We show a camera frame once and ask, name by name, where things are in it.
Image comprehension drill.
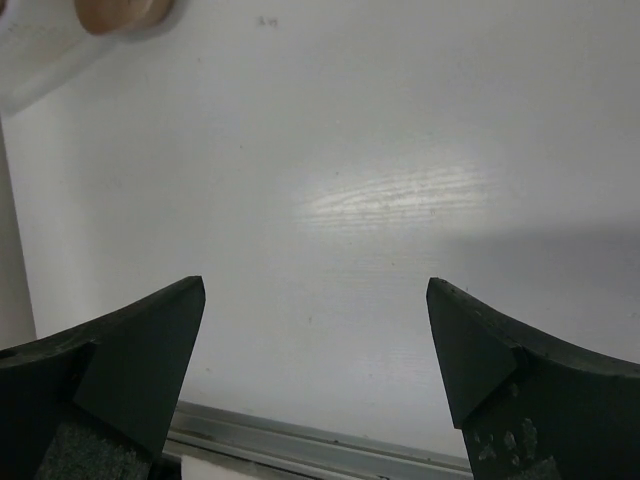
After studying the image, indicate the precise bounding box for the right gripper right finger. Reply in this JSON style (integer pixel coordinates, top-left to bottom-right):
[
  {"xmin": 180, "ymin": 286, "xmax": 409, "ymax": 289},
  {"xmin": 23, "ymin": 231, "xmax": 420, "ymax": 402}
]
[{"xmin": 426, "ymin": 278, "xmax": 639, "ymax": 479}]

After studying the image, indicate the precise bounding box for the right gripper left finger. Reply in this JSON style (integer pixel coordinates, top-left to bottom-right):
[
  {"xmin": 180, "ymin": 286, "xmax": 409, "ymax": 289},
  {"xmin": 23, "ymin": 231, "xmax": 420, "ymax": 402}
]
[{"xmin": 1, "ymin": 276, "xmax": 205, "ymax": 479}]

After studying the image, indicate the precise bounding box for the brown plate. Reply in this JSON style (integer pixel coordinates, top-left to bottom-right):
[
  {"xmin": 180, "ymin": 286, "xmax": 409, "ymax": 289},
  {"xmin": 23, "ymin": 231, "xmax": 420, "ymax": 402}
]
[{"xmin": 74, "ymin": 0, "xmax": 175, "ymax": 36}]

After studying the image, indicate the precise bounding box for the white plastic bin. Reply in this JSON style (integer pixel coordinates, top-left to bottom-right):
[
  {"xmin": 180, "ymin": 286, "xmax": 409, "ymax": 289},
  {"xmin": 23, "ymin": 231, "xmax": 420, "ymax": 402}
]
[{"xmin": 0, "ymin": 0, "xmax": 121, "ymax": 116}]

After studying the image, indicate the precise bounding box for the aluminium rail frame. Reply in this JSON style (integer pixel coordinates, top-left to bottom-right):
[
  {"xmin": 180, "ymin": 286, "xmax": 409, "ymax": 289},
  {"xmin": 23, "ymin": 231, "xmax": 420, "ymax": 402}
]
[{"xmin": 165, "ymin": 401, "xmax": 473, "ymax": 479}]

